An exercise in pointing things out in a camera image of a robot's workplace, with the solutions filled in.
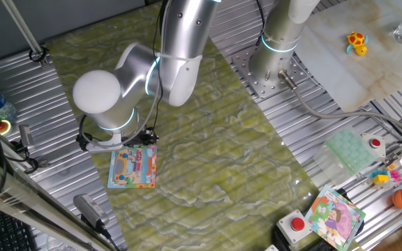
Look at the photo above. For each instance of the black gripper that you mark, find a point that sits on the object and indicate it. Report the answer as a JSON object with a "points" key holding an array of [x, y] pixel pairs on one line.
{"points": [[138, 138]]}

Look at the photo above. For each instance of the bus picture puzzle board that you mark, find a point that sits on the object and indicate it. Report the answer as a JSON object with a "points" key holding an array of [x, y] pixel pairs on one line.
{"points": [[133, 174]]}

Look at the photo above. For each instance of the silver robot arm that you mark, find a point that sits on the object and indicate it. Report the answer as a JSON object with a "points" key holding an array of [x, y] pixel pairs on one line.
{"points": [[103, 97]]}

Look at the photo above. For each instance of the green marble pattern mat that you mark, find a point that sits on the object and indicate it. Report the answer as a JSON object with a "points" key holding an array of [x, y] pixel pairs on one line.
{"points": [[204, 139]]}

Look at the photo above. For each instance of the white metal pole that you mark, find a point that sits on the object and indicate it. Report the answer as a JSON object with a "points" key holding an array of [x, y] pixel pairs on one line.
{"points": [[23, 31]]}

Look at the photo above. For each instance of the grey box with red button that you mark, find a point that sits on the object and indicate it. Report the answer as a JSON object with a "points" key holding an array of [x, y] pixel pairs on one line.
{"points": [[293, 224]]}

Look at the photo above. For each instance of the black keyboard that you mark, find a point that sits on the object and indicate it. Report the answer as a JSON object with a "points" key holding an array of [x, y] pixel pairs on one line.
{"points": [[2, 230]]}

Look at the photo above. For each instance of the translucent green ice tray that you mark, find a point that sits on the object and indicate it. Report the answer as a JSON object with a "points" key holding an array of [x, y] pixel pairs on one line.
{"points": [[347, 150]]}

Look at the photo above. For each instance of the white marble slab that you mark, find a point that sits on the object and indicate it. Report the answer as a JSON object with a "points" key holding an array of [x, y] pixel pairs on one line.
{"points": [[344, 69]]}

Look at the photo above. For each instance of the small white red button box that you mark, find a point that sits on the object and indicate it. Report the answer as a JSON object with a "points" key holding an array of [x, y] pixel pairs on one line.
{"points": [[374, 143]]}

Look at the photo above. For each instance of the yellow turtle toy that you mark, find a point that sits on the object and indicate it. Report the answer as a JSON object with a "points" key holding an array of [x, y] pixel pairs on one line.
{"points": [[356, 39]]}

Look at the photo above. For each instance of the colourful building block toy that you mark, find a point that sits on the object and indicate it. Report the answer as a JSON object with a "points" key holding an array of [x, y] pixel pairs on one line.
{"points": [[381, 178]]}

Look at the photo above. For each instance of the small orange block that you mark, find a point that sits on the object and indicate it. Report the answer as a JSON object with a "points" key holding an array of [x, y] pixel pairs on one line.
{"points": [[391, 166]]}

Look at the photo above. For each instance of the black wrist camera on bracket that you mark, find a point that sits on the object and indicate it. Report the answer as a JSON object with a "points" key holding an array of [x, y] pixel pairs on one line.
{"points": [[98, 144]]}

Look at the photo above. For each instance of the grey camera box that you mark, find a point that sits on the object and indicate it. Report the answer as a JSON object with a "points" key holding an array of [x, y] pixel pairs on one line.
{"points": [[89, 207]]}

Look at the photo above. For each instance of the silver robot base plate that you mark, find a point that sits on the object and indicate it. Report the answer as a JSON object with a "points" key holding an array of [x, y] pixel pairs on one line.
{"points": [[244, 68]]}

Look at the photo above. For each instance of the aluminium frame beam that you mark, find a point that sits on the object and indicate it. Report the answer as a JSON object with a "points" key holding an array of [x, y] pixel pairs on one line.
{"points": [[30, 205]]}

